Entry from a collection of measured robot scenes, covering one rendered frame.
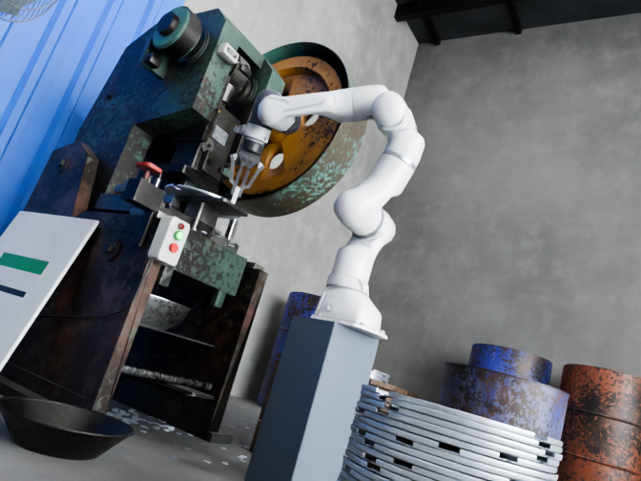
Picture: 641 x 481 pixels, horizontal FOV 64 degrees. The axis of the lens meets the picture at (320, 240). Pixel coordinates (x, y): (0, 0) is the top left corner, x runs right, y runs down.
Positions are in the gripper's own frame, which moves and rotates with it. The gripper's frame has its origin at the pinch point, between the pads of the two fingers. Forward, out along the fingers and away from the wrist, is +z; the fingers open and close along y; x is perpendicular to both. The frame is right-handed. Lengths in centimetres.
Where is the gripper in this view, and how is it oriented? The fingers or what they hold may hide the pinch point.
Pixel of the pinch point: (235, 196)
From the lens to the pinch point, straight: 184.9
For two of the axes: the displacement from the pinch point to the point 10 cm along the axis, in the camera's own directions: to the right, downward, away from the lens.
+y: 9.3, 3.3, 1.8
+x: -1.5, -1.3, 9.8
